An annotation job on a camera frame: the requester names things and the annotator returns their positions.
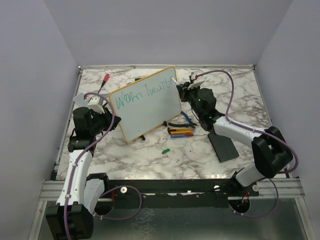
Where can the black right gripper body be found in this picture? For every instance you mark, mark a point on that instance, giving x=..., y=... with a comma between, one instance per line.
x=191, y=94

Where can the yellow framed whiteboard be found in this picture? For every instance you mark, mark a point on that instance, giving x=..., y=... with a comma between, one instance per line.
x=146, y=103

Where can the green marker cap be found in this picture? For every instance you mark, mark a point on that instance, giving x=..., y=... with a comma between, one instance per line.
x=165, y=151

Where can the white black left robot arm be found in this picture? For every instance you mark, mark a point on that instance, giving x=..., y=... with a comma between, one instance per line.
x=72, y=216

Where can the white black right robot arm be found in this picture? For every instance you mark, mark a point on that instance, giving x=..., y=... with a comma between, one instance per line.
x=270, y=151

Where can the blue red precision screwdriver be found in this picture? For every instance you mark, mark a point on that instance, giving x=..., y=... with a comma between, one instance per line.
x=186, y=135

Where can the orange pen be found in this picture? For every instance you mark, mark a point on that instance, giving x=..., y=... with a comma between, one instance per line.
x=180, y=132

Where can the black rectangular eraser block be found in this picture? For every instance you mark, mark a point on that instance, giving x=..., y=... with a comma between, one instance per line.
x=223, y=146

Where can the small white square device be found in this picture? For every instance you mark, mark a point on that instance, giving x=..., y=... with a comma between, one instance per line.
x=80, y=100

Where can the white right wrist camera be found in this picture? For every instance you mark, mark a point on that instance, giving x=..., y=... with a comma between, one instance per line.
x=195, y=80

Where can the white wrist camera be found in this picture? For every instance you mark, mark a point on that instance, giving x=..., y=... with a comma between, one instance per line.
x=95, y=104
x=195, y=80

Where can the red handled screwdriver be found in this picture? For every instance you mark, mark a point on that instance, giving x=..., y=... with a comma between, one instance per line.
x=104, y=81

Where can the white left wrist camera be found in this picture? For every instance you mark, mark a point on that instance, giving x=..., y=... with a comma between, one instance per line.
x=95, y=104

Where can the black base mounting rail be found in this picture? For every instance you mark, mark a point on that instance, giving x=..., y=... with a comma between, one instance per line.
x=175, y=193

